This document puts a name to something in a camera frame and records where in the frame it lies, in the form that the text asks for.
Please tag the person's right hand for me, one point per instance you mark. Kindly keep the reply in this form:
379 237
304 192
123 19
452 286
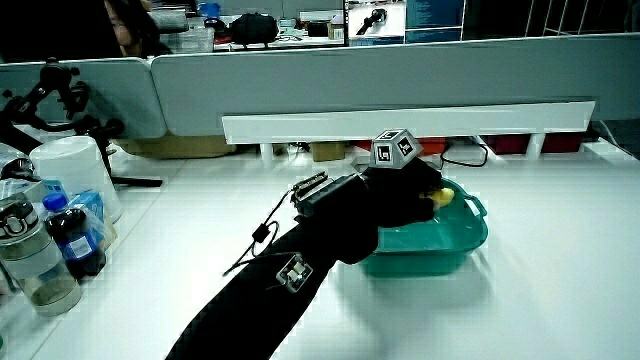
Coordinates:
400 195

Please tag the yellow banana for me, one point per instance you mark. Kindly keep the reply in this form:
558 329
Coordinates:
444 197

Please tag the teal plastic basin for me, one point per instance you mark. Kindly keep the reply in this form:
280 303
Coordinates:
430 245

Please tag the person's right forearm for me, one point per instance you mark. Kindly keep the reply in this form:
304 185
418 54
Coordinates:
280 290

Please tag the red box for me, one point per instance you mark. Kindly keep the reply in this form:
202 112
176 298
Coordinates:
507 143
432 146
562 142

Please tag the white desk shelf riser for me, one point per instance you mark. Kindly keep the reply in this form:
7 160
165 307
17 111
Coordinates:
400 122

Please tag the small cardboard box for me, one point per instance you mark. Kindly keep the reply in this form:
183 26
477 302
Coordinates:
327 151

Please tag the wide grey partition panel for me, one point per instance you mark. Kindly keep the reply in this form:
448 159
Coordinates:
350 80

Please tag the black bag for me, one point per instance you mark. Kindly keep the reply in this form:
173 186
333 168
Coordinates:
253 29

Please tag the flat cardboard box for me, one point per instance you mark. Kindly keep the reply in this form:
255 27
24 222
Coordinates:
175 147

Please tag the clear plastic storage box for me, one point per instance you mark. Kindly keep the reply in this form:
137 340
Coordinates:
187 40

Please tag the narrow grey partition panel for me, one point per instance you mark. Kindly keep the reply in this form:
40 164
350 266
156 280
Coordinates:
120 95

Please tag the blue tissue pack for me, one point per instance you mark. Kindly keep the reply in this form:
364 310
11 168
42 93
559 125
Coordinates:
92 205

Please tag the white cylindrical container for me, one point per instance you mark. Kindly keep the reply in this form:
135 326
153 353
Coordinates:
75 165

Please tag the dark drink bottle blue cap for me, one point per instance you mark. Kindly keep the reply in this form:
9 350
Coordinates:
75 240

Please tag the clear bottle with black lid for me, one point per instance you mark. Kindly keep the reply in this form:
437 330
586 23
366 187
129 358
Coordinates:
35 265

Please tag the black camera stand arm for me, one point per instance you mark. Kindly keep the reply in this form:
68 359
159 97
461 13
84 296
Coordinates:
55 85

